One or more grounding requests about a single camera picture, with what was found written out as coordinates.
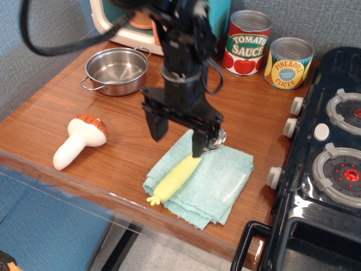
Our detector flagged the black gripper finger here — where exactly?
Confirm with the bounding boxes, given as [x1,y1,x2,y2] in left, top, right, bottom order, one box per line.
[192,130,210,158]
[145,108,169,142]

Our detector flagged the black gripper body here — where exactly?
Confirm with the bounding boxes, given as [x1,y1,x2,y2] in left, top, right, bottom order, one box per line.
[140,75,223,138]

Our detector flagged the spoon with yellow-green handle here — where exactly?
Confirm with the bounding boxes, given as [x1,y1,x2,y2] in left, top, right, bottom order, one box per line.
[146,126,227,206]

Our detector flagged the small steel pot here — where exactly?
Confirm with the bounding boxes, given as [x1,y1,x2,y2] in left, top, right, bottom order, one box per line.
[80,47,152,97]

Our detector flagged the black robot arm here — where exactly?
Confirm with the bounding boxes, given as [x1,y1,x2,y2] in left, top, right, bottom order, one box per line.
[112,1,223,158]

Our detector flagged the light blue cloth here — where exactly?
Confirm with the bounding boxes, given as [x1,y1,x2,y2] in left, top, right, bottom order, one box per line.
[143,129,254,230]

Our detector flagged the toy mushroom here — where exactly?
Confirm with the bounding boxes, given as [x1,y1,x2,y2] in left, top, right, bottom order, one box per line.
[53,114,109,171]

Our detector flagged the teal toy microwave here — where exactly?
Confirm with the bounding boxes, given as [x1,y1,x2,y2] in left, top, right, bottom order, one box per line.
[90,0,231,55]

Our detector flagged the tomato sauce can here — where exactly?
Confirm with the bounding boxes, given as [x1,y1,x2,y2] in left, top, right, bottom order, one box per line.
[223,10,272,76]

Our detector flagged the pineapple slices can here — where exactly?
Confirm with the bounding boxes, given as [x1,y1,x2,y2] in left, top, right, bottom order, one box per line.
[264,37,315,90]

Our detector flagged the black toy stove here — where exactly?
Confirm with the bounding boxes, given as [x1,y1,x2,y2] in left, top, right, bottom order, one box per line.
[231,47,360,270]

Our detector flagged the orange plush object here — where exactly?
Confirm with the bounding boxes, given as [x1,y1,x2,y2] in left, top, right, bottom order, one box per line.
[0,251,22,271]

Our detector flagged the black braided cable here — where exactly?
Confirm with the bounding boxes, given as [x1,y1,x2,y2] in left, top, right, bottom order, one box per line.
[19,0,136,56]

